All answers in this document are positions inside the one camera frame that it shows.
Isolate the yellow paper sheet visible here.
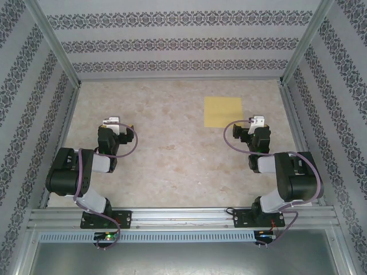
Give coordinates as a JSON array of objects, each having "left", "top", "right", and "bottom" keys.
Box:
[{"left": 203, "top": 96, "right": 244, "bottom": 128}]

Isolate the grey metal sheet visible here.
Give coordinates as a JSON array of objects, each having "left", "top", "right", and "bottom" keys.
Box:
[{"left": 28, "top": 242, "right": 349, "bottom": 275}]

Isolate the controller board with green light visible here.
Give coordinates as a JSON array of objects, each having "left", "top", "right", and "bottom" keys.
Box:
[{"left": 93, "top": 232, "right": 120, "bottom": 242}]

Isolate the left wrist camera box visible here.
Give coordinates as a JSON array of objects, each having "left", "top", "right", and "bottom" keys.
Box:
[{"left": 102, "top": 116, "right": 121, "bottom": 136}]

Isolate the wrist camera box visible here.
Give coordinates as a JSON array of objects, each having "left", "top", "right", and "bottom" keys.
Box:
[
  {"left": 248, "top": 115, "right": 266, "bottom": 135},
  {"left": 102, "top": 116, "right": 121, "bottom": 136}
]

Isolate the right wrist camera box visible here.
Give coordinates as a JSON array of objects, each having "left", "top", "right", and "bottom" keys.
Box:
[{"left": 248, "top": 115, "right": 266, "bottom": 135}]

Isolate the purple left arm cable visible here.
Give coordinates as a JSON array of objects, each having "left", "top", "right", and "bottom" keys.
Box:
[{"left": 73, "top": 122, "right": 139, "bottom": 252}]

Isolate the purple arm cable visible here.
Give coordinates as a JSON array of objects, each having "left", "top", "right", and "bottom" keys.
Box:
[
  {"left": 224, "top": 120, "right": 322, "bottom": 248},
  {"left": 73, "top": 122, "right": 139, "bottom": 252}
]

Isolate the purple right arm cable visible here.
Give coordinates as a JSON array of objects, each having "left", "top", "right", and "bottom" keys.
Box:
[{"left": 224, "top": 120, "right": 322, "bottom": 248}]

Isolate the aluminium side edge rail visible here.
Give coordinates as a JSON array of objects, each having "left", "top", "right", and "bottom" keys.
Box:
[
  {"left": 39, "top": 82, "right": 83, "bottom": 209},
  {"left": 279, "top": 82, "right": 327, "bottom": 207}
]

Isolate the long aluminium table edge rail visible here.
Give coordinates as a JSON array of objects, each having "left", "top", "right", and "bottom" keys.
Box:
[{"left": 79, "top": 76, "right": 283, "bottom": 83}]

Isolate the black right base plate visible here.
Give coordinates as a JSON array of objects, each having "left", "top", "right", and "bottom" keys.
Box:
[{"left": 232, "top": 208, "right": 286, "bottom": 229}]

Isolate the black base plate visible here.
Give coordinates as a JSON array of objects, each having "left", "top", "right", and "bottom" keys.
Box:
[
  {"left": 232, "top": 208, "right": 286, "bottom": 229},
  {"left": 80, "top": 210, "right": 133, "bottom": 230}
]

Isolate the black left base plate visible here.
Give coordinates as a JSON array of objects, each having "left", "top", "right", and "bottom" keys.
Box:
[{"left": 80, "top": 210, "right": 133, "bottom": 230}]

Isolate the aluminium frame post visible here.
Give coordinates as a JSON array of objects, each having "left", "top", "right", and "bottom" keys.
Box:
[
  {"left": 279, "top": 0, "right": 335, "bottom": 86},
  {"left": 21, "top": 0, "right": 83, "bottom": 87}
]

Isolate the aluminium mounting rail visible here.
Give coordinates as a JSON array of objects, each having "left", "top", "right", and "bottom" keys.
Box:
[{"left": 27, "top": 207, "right": 341, "bottom": 230}]

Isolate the slotted white cable duct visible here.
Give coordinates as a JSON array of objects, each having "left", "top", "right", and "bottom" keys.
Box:
[{"left": 38, "top": 231, "right": 256, "bottom": 243}]

